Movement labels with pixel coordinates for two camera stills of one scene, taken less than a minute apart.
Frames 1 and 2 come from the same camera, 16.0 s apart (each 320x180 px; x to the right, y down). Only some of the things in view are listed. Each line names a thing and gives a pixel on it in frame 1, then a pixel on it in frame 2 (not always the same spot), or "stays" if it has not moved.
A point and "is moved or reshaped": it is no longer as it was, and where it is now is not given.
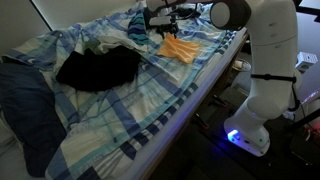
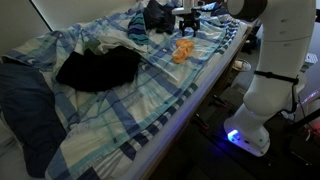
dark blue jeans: [88, 70] stays
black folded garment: [164, 19] stays
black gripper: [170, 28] → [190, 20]
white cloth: [114, 38] stays
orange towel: [174, 47] is moved or reshaped
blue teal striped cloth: [137, 29] stays
